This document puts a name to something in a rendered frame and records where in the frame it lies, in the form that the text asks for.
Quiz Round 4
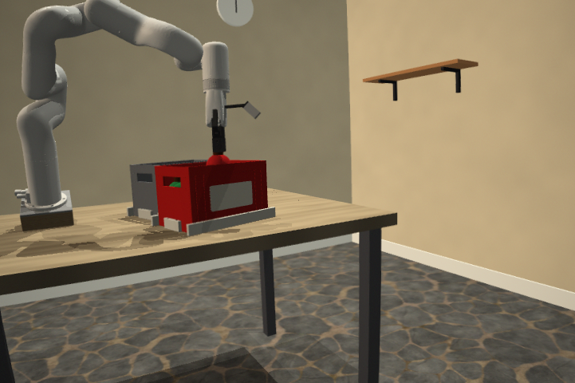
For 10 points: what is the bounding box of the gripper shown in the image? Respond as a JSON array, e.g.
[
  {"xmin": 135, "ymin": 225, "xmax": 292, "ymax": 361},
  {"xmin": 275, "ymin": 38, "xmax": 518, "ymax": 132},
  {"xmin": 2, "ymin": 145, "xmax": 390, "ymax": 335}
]
[{"xmin": 203, "ymin": 89, "xmax": 230, "ymax": 152}]

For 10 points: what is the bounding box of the green bottle with dark red label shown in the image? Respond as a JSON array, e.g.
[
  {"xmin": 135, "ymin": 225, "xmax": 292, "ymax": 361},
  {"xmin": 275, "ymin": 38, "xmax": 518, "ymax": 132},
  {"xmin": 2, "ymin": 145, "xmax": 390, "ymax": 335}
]
[{"xmin": 170, "ymin": 177, "xmax": 181, "ymax": 188}]

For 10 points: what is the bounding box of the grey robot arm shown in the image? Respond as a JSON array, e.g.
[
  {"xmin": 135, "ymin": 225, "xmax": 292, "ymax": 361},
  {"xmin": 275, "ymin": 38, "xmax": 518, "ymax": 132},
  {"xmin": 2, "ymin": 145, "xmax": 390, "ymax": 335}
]
[{"xmin": 14, "ymin": 0, "xmax": 230, "ymax": 211}]

